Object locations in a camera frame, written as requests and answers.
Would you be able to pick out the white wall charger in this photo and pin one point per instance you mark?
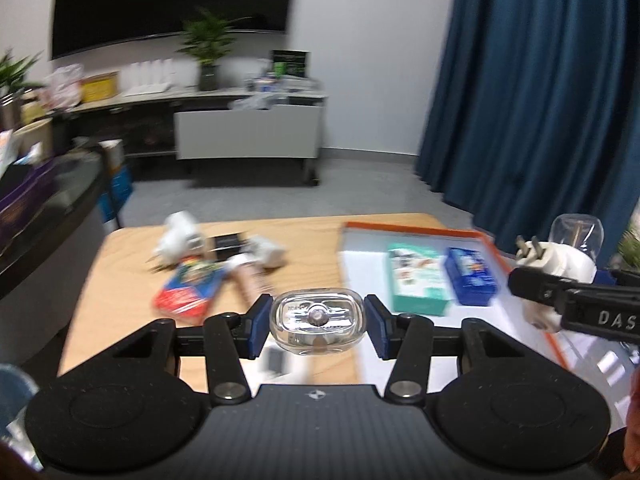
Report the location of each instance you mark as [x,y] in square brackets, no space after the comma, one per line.
[267,251]

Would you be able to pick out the black and green box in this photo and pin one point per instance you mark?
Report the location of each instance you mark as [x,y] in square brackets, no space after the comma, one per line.
[290,63]

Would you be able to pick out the white panel rolling desk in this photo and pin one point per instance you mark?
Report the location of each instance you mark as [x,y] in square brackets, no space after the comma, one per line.
[247,132]

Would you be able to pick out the white tray with orange rim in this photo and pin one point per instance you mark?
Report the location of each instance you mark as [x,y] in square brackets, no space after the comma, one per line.
[365,270]

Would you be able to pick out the clear plastic bag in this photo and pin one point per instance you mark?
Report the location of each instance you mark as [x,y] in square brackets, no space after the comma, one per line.
[252,101]

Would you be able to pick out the dark blue curtain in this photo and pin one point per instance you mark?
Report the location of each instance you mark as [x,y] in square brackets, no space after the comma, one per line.
[530,90]

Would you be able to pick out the clear plastic storage boxes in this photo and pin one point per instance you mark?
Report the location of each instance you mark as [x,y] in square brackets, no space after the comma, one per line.
[280,85]

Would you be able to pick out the red and blue playing-card box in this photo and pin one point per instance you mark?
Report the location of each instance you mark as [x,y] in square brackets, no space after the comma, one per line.
[187,292]

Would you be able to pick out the long low media cabinet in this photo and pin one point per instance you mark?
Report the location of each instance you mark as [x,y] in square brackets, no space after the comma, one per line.
[140,120]

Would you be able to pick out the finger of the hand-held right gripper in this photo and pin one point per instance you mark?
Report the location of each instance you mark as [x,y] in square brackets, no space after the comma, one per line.
[625,277]
[537,287]

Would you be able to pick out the leafy plant in metal pot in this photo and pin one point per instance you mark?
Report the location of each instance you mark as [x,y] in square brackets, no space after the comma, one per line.
[12,87]

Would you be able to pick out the spiky potted plant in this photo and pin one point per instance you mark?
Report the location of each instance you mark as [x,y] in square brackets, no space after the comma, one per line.
[631,247]

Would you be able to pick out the blue plastic bag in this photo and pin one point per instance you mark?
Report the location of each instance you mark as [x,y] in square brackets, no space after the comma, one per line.
[116,192]

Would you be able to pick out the black wall charger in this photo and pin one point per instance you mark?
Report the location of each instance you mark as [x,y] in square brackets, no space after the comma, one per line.
[226,245]

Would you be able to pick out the potted green plant in vase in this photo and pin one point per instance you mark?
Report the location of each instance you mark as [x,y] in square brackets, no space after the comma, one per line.
[209,45]

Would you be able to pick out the blue tissue pack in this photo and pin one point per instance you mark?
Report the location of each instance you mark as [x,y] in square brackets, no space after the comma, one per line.
[470,275]

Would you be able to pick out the white plastic bag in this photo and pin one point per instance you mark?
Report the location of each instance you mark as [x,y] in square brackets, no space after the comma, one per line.
[65,86]

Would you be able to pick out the white plug-in vaporizer with bottle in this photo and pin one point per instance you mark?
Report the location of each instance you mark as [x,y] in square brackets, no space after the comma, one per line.
[565,260]

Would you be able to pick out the white cardboard box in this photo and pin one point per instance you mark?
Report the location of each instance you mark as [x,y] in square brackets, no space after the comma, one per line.
[112,152]

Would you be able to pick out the dark glass-top desk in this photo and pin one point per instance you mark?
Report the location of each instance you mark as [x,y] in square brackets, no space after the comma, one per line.
[55,210]

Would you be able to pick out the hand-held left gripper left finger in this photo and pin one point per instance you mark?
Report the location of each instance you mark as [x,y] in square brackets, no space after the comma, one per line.
[260,324]

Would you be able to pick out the yellow box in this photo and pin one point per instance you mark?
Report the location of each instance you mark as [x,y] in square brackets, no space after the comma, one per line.
[100,86]

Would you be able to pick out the white router with antennas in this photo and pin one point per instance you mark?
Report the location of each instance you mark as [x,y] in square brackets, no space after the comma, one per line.
[155,77]

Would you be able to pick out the teal cardboard box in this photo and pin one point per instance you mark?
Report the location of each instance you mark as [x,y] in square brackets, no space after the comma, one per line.
[417,280]

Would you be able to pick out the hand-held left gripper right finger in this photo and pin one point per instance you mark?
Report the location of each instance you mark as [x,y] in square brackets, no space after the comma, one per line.
[377,329]

